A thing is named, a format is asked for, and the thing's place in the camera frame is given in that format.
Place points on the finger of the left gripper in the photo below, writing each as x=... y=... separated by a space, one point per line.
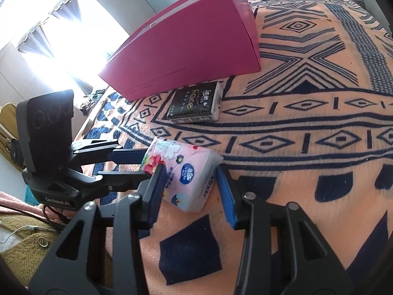
x=78 y=183
x=92 y=151

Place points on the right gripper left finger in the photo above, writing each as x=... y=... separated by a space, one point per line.
x=75 y=262

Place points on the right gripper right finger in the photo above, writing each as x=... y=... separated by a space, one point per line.
x=283 y=251

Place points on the pink floral tissue pack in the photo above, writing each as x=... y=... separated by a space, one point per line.
x=190 y=169

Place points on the mustard knitted cardigan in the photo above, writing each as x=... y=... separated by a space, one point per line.
x=25 y=242

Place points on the black face tissue pack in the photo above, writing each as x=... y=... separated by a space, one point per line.
x=196 y=104

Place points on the blue striped curtain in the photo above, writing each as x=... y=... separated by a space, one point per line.
x=53 y=43

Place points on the pink storage box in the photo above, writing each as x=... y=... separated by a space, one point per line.
x=189 y=42

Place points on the black left camera box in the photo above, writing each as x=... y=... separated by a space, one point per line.
x=45 y=131

